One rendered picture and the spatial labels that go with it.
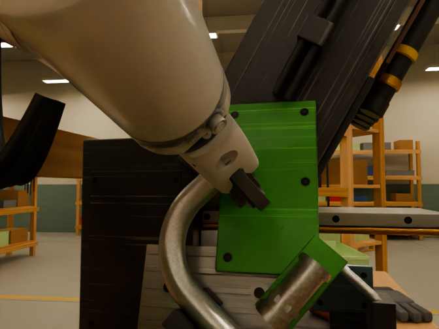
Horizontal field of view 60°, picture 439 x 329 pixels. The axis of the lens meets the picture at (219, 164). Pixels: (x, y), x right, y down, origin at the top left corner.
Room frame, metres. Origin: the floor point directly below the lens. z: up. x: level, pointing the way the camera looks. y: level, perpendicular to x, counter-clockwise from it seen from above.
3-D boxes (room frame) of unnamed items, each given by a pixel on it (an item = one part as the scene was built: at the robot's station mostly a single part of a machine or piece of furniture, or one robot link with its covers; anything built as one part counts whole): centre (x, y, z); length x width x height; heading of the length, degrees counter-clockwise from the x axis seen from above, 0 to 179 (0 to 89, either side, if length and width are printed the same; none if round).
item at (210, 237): (0.71, 0.09, 1.07); 0.30 x 0.18 x 0.34; 167
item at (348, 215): (0.63, -0.14, 1.11); 0.39 x 0.16 x 0.03; 77
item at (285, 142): (0.49, -0.07, 1.17); 0.13 x 0.12 x 0.20; 167
